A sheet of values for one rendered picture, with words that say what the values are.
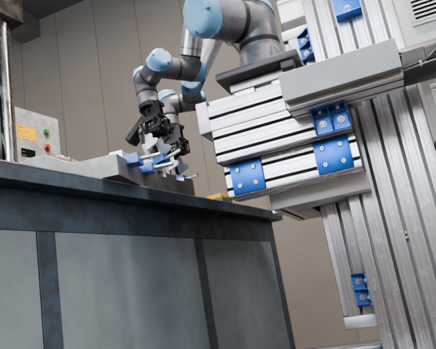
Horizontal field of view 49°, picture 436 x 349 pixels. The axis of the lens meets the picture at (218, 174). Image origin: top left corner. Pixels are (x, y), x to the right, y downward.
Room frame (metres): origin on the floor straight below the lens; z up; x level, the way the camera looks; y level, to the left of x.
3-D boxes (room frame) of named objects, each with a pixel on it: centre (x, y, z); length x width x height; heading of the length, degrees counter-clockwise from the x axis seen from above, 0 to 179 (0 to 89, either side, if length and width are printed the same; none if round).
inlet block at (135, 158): (1.21, 0.20, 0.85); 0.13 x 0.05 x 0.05; 80
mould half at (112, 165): (1.31, 0.46, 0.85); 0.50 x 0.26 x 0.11; 80
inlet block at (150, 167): (1.32, 0.18, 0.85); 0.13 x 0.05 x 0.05; 80
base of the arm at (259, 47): (1.24, -0.18, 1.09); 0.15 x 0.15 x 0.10
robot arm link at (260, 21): (1.24, -0.17, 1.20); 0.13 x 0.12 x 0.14; 124
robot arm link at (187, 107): (1.80, 0.05, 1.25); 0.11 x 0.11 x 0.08; 4
